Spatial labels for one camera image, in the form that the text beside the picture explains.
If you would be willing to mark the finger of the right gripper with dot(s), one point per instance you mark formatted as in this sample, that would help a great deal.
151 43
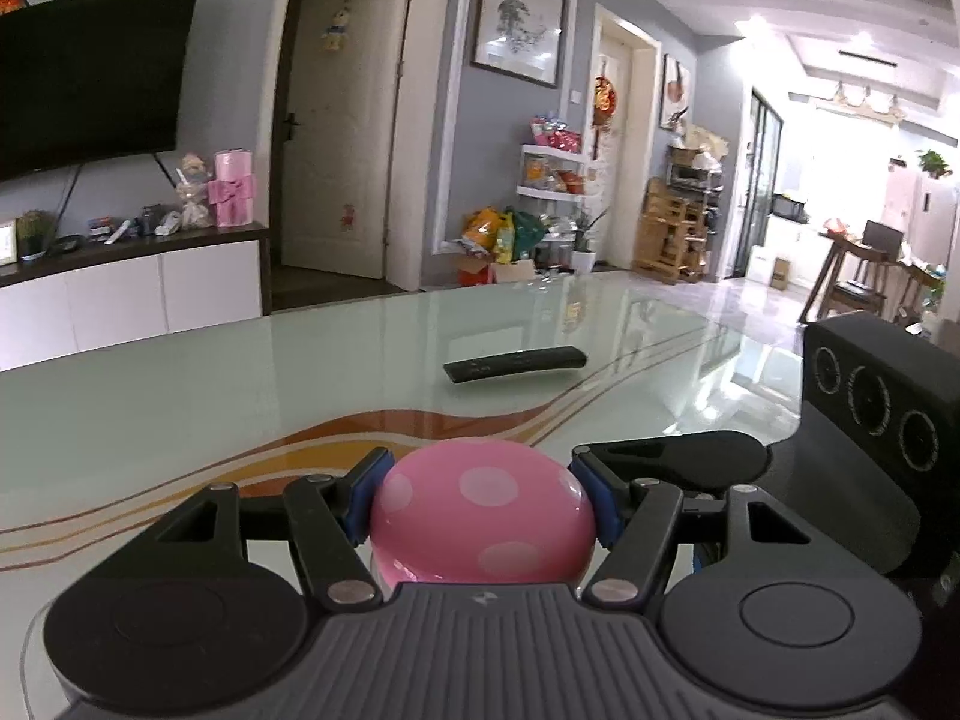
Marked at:
617 466

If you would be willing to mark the white snack shelf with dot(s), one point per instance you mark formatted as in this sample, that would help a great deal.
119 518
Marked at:
552 186

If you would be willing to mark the white photo frame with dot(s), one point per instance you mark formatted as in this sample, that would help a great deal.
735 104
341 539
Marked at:
8 243

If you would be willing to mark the cardboard box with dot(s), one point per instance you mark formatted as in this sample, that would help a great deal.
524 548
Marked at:
475 271

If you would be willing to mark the pink gift box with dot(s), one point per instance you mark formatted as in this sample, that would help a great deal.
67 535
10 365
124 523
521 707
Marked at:
232 190

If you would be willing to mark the black remote control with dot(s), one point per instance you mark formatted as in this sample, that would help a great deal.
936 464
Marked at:
517 363

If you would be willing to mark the small cactus plant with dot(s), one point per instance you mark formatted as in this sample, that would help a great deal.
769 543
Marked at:
35 231

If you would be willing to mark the orange snack bag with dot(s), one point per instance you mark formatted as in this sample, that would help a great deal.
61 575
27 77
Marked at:
479 234

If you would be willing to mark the black wall television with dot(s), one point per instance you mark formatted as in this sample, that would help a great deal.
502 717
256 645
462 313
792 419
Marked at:
91 80

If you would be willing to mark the pink polka dot jar cap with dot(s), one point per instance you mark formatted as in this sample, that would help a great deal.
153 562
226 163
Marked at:
479 511

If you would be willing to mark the framed wall painting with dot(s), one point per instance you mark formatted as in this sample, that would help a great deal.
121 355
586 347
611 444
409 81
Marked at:
520 38

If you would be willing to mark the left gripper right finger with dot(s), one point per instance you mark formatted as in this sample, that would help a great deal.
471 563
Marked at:
635 524

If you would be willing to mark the cream room door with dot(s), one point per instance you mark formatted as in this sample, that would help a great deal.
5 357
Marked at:
341 111

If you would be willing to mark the wooden dining chair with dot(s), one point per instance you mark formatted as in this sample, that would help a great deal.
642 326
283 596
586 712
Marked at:
855 274

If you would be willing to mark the white tv cabinet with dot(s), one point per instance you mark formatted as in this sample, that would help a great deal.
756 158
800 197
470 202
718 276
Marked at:
103 295

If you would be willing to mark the plush doll bouquet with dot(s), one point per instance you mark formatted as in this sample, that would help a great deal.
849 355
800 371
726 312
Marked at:
192 188

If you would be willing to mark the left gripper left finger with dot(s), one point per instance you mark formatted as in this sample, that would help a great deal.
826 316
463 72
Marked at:
330 517

